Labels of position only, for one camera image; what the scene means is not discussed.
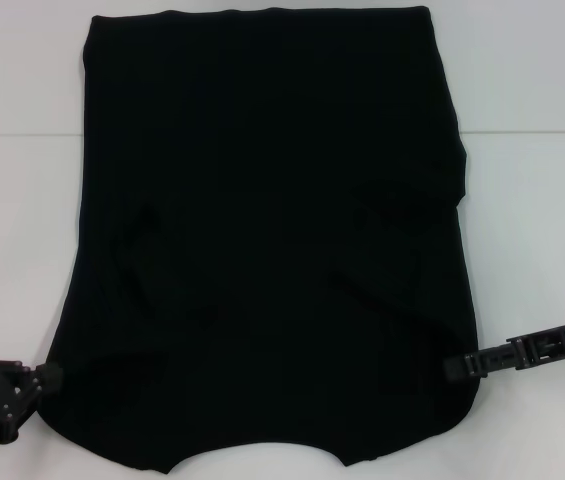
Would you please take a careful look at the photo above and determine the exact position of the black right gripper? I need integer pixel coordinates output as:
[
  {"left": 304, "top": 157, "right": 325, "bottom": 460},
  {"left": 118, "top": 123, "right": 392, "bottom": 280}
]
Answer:
[{"left": 443, "top": 313, "right": 565, "bottom": 385}]

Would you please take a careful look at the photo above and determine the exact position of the black t-shirt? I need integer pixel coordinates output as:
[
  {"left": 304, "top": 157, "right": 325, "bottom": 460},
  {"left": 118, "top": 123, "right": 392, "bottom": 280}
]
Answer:
[{"left": 36, "top": 4, "right": 481, "bottom": 461}]

